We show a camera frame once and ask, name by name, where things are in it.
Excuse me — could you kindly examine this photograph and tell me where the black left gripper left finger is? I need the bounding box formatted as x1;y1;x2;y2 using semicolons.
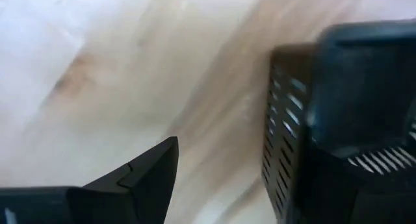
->
0;136;180;224

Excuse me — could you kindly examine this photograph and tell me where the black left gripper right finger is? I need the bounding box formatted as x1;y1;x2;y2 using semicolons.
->
293;145;416;224

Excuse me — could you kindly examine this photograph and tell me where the black plastic basket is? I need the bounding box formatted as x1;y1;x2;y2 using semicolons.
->
307;18;416;175
261;44;315;224

